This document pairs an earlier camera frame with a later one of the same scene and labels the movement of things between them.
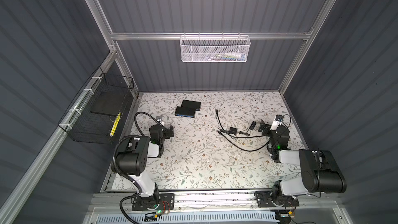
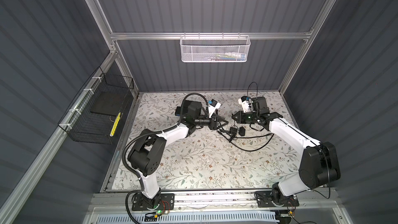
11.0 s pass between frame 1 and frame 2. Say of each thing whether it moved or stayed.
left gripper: moved
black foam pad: stayed
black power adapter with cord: stayed
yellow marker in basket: stayed
